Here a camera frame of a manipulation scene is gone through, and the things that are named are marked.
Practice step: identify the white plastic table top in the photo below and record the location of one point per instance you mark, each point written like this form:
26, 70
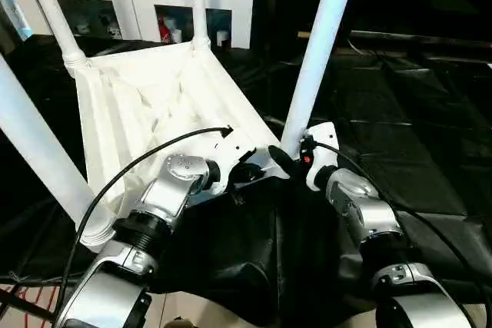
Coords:
153, 93

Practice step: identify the black plastic mat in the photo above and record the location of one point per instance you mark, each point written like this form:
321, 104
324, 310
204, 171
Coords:
403, 132

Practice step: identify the small tan label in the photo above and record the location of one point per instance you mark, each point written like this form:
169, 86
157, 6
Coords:
303, 34

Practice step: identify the white cup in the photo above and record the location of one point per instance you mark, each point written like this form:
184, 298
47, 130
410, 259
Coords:
178, 35
222, 37

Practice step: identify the long black bar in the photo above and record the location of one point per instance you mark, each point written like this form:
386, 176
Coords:
415, 40

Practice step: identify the red packet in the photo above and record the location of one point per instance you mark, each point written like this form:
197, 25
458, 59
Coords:
165, 28

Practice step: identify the dark grey robot foot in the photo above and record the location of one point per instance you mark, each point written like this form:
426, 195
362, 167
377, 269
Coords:
180, 323

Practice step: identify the black metal floor stand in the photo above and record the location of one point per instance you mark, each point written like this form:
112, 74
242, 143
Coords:
23, 303

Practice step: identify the grey metal rack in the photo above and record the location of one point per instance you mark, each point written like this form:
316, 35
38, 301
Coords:
13, 9

